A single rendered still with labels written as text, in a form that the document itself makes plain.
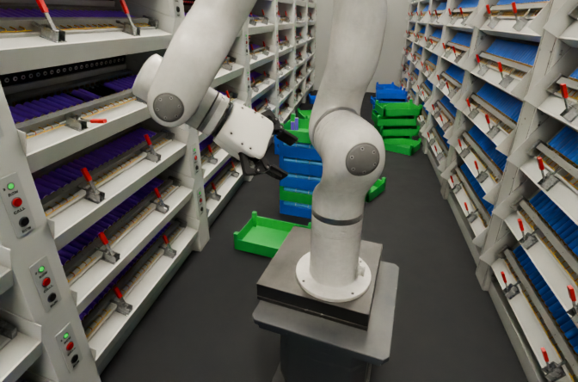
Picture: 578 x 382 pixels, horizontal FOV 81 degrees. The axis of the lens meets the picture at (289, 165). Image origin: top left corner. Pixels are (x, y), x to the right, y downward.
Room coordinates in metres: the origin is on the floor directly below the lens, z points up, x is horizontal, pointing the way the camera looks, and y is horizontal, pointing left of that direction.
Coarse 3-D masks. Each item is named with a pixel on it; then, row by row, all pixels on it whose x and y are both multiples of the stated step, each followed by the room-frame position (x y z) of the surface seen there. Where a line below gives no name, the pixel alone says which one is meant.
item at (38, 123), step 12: (108, 96) 0.93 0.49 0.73; (120, 96) 0.96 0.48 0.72; (132, 96) 1.02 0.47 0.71; (72, 108) 0.80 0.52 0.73; (84, 108) 0.83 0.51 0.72; (96, 108) 0.87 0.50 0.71; (108, 108) 0.89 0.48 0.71; (36, 120) 0.70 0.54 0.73; (48, 120) 0.72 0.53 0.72; (60, 120) 0.75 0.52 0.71
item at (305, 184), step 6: (282, 180) 1.50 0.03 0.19; (288, 180) 1.49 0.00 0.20; (294, 180) 1.48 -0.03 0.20; (300, 180) 1.47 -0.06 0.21; (306, 180) 1.46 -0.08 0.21; (288, 186) 1.49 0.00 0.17; (294, 186) 1.48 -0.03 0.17; (300, 186) 1.47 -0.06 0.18; (306, 186) 1.46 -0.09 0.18; (312, 186) 1.45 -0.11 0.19
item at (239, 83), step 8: (248, 32) 1.97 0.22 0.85; (240, 40) 1.88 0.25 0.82; (248, 40) 1.96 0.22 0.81; (232, 48) 1.89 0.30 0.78; (240, 48) 1.88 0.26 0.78; (248, 48) 1.96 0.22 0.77; (248, 56) 1.95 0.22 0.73; (248, 64) 1.95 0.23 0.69; (232, 80) 1.90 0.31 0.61; (240, 80) 1.89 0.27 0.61; (240, 88) 1.89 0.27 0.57; (248, 96) 1.92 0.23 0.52; (248, 176) 1.88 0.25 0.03
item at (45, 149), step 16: (48, 80) 0.89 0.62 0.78; (64, 80) 0.94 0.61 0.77; (112, 112) 0.89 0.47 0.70; (128, 112) 0.92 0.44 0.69; (144, 112) 0.99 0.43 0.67; (64, 128) 0.74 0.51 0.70; (96, 128) 0.79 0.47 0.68; (112, 128) 0.85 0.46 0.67; (32, 144) 0.65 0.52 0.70; (48, 144) 0.66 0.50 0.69; (64, 144) 0.69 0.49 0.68; (80, 144) 0.74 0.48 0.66; (32, 160) 0.62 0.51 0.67; (48, 160) 0.66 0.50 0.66
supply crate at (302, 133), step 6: (294, 114) 1.67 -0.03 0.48; (294, 120) 1.67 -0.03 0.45; (300, 120) 1.68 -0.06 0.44; (306, 120) 1.67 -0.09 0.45; (288, 126) 1.63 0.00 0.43; (294, 126) 1.67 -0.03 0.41; (300, 126) 1.68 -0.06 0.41; (306, 126) 1.67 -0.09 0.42; (294, 132) 1.48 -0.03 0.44; (300, 132) 1.47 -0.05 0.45; (306, 132) 1.46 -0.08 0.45; (300, 138) 1.47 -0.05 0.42; (306, 138) 1.47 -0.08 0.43
